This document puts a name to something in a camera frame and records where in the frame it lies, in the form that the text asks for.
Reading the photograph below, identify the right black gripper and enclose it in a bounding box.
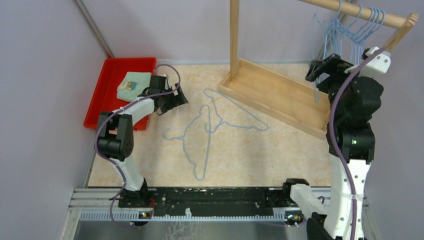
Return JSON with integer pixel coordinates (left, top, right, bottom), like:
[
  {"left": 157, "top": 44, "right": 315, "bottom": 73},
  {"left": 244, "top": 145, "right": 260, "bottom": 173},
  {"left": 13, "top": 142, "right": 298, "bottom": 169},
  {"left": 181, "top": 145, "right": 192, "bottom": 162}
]
[{"left": 305, "top": 52, "right": 371, "bottom": 119}]

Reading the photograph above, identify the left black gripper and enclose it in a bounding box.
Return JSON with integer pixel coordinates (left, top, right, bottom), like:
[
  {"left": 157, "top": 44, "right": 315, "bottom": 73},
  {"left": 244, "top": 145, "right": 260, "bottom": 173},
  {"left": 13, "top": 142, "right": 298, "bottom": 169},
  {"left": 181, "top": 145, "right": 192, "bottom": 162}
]
[{"left": 160, "top": 82, "right": 188, "bottom": 112}]

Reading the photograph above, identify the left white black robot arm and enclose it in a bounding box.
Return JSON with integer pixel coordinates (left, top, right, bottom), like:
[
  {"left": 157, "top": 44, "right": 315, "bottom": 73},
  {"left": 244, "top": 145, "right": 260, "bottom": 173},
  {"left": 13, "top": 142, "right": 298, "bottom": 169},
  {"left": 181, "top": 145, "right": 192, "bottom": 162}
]
[{"left": 94, "top": 74, "right": 188, "bottom": 207}]

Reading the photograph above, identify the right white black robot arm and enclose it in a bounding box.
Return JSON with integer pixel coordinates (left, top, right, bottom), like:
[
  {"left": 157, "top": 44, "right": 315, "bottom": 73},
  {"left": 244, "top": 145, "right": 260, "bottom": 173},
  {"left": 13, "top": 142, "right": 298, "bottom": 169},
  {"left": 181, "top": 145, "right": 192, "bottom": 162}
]
[{"left": 281, "top": 47, "right": 391, "bottom": 240}]

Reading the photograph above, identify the folded light green cloth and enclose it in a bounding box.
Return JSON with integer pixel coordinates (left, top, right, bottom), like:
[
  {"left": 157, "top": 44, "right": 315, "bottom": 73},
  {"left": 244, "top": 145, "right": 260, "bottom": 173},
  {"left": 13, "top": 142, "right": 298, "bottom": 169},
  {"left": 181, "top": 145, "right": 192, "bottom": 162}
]
[{"left": 116, "top": 71, "right": 152, "bottom": 103}]

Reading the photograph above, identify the wooden hanger rack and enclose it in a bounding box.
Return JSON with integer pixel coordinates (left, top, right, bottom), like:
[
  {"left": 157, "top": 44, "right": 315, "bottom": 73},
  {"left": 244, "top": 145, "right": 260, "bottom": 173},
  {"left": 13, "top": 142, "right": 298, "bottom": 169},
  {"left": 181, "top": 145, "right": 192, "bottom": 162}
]
[{"left": 218, "top": 0, "right": 419, "bottom": 139}]

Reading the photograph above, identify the red plastic bin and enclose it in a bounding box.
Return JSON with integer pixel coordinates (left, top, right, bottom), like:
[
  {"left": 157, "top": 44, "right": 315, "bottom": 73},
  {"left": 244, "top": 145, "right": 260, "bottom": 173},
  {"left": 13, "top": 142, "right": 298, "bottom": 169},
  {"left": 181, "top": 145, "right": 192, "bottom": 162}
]
[{"left": 83, "top": 57, "right": 157, "bottom": 130}]

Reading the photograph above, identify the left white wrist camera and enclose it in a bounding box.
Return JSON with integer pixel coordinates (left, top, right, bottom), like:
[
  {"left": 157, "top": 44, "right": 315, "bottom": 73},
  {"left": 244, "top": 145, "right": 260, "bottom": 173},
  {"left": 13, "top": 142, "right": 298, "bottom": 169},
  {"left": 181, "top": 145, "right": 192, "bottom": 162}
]
[{"left": 161, "top": 73, "right": 170, "bottom": 90}]

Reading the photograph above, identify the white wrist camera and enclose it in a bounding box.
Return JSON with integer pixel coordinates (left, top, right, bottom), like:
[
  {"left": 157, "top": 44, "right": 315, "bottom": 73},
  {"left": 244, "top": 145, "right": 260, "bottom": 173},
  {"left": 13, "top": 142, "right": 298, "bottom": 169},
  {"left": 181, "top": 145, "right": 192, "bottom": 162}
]
[
  {"left": 161, "top": 73, "right": 170, "bottom": 90},
  {"left": 344, "top": 46, "right": 391, "bottom": 78}
]

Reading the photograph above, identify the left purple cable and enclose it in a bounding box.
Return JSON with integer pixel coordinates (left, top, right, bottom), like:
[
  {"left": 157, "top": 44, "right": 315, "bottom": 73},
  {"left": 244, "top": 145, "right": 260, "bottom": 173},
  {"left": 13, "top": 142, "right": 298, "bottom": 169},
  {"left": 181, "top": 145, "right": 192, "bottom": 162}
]
[{"left": 93, "top": 63, "right": 182, "bottom": 229}]

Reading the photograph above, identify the purple cable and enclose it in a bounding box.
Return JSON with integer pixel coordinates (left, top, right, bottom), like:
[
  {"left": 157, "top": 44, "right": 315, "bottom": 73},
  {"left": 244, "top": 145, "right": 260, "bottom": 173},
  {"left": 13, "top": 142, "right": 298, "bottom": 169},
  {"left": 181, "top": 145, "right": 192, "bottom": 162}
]
[
  {"left": 93, "top": 63, "right": 182, "bottom": 229},
  {"left": 327, "top": 46, "right": 388, "bottom": 240}
]

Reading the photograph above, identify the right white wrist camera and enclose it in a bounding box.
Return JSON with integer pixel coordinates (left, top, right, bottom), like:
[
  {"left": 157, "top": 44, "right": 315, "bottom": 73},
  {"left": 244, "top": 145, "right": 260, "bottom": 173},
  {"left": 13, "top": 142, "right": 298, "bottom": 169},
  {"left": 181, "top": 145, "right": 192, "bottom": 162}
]
[{"left": 344, "top": 46, "right": 391, "bottom": 78}]

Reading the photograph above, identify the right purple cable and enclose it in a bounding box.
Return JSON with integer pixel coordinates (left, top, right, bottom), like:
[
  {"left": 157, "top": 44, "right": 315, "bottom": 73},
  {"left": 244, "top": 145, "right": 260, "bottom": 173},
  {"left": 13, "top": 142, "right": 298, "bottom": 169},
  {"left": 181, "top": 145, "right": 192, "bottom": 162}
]
[{"left": 327, "top": 46, "right": 388, "bottom": 240}]

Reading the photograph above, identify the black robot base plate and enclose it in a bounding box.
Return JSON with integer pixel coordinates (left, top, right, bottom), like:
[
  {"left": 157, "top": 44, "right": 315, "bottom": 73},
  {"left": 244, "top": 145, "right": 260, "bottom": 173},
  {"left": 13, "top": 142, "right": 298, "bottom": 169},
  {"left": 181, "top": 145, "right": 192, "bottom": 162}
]
[{"left": 118, "top": 187, "right": 297, "bottom": 217}]

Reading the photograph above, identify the aluminium frame rail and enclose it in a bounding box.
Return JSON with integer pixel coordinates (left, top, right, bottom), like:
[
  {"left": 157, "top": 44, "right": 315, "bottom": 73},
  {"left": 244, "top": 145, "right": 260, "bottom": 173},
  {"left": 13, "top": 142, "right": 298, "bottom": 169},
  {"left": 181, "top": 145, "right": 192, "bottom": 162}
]
[{"left": 67, "top": 187, "right": 370, "bottom": 223}]

